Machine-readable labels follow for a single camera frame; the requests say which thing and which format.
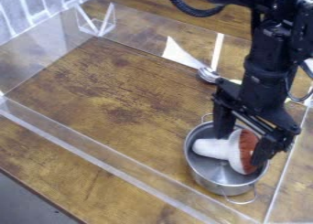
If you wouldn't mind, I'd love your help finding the clear acrylic enclosure wall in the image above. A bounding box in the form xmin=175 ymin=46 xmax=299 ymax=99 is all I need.
xmin=0 ymin=0 xmax=313 ymax=224

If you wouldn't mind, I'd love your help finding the clear acrylic triangular bracket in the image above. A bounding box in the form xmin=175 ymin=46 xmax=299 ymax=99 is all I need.
xmin=74 ymin=4 xmax=116 ymax=37

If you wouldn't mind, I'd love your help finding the black cable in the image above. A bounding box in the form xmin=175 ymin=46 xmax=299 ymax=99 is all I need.
xmin=163 ymin=0 xmax=227 ymax=18

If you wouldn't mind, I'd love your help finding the spoon with green handle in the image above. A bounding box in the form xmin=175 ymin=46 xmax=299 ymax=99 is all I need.
xmin=196 ymin=66 xmax=243 ymax=86

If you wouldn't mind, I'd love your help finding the silver metal pot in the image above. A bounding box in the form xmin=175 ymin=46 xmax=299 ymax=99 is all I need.
xmin=183 ymin=113 xmax=268 ymax=205

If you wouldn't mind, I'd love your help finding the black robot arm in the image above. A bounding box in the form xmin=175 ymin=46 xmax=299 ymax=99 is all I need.
xmin=207 ymin=0 xmax=313 ymax=166

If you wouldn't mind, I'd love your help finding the plush brown white mushroom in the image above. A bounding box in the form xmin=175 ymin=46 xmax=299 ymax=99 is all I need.
xmin=192 ymin=129 xmax=257 ymax=175

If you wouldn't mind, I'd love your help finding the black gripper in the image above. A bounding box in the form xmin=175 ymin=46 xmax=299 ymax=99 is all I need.
xmin=212 ymin=77 xmax=300 ymax=167

